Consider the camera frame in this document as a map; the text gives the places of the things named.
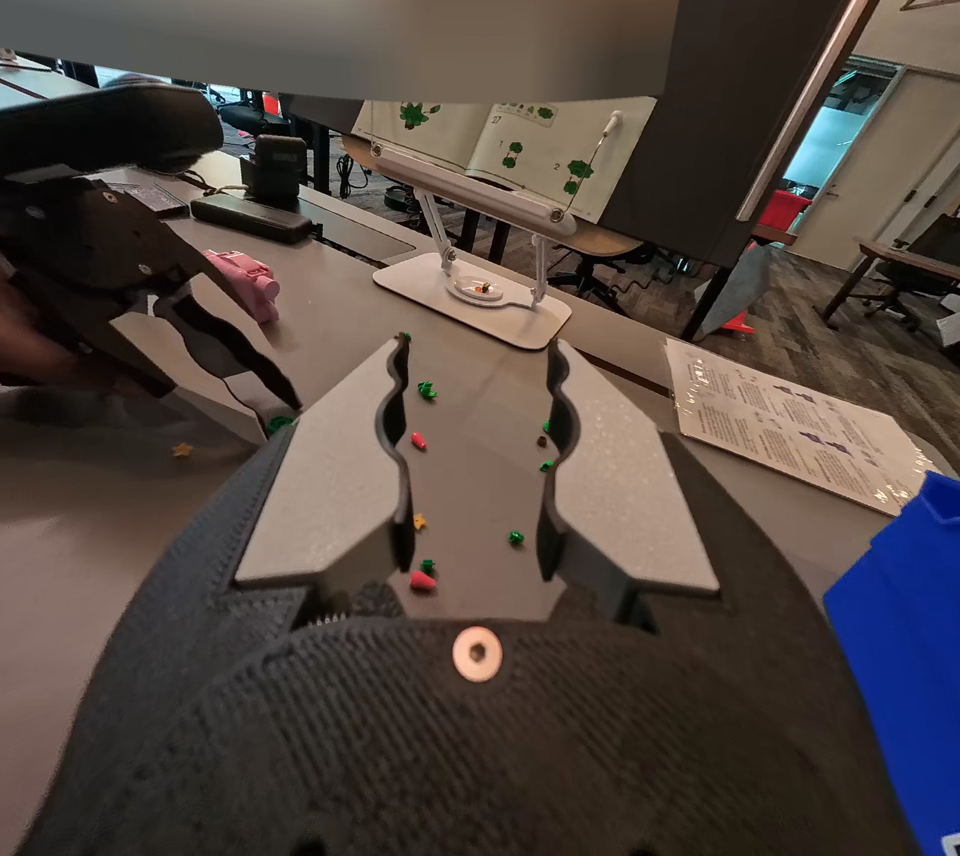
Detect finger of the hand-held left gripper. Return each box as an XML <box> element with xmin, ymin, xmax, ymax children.
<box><xmin>146</xmin><ymin>274</ymin><xmax>303</xmax><ymax>414</ymax></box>
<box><xmin>111</xmin><ymin>312</ymin><xmax>273</xmax><ymax>446</ymax></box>

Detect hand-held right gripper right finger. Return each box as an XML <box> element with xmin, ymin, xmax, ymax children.
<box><xmin>536</xmin><ymin>338</ymin><xmax>721</xmax><ymax>628</ymax></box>

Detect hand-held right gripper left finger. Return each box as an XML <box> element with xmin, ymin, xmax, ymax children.
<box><xmin>234</xmin><ymin>338</ymin><xmax>415</xmax><ymax>605</ymax></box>

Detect person's left hand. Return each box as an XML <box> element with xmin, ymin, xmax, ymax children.
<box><xmin>0</xmin><ymin>267</ymin><xmax>155</xmax><ymax>401</ymax></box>

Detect pink toy brick pot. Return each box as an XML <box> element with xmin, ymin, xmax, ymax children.
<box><xmin>202</xmin><ymin>250</ymin><xmax>282</xmax><ymax>324</ymax></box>

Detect scattered small toy bricks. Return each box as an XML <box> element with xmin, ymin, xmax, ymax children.
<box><xmin>172</xmin><ymin>334</ymin><xmax>560</xmax><ymax>596</ymax></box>

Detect black flat case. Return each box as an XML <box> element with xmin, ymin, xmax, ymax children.
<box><xmin>189</xmin><ymin>194</ymin><xmax>315</xmax><ymax>244</ymax></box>

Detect laminated instruction sheet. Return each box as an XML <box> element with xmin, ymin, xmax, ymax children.
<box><xmin>663</xmin><ymin>338</ymin><xmax>942</xmax><ymax>518</ymax></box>

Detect small black box device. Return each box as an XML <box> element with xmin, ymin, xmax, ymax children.
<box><xmin>240</xmin><ymin>134</ymin><xmax>309</xmax><ymax>200</ymax></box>

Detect white book stand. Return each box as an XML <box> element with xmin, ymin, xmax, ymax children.
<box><xmin>341</xmin><ymin>112</ymin><xmax>646</xmax><ymax>351</ymax></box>

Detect black office chair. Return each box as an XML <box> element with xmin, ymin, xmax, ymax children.
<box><xmin>555</xmin><ymin>248</ymin><xmax>646</xmax><ymax>317</ymax></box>
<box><xmin>862</xmin><ymin>214</ymin><xmax>960</xmax><ymax>332</ymax></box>

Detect grey triangular board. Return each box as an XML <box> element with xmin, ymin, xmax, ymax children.
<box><xmin>693</xmin><ymin>244</ymin><xmax>772</xmax><ymax>339</ymax></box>

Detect blue plastic bin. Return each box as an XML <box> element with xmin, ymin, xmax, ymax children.
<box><xmin>823</xmin><ymin>472</ymin><xmax>960</xmax><ymax>856</ymax></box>

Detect red storage bin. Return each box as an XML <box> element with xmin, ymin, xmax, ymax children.
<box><xmin>757</xmin><ymin>190</ymin><xmax>813</xmax><ymax>230</ymax></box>

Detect wooden office desk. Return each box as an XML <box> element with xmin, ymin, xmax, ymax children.
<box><xmin>821</xmin><ymin>239</ymin><xmax>960</xmax><ymax>324</ymax></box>

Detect open instruction booklet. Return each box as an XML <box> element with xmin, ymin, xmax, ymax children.
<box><xmin>351</xmin><ymin>97</ymin><xmax>660</xmax><ymax>225</ymax></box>

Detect white door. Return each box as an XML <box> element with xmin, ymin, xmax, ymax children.
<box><xmin>791</xmin><ymin>68</ymin><xmax>960</xmax><ymax>272</ymax></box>

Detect dark grey partition panel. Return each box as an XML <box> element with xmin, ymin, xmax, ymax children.
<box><xmin>600</xmin><ymin>0</ymin><xmax>912</xmax><ymax>269</ymax></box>

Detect desk cable cover panel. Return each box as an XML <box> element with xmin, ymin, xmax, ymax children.
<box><xmin>300</xmin><ymin>196</ymin><xmax>417</xmax><ymax>268</ymax></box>

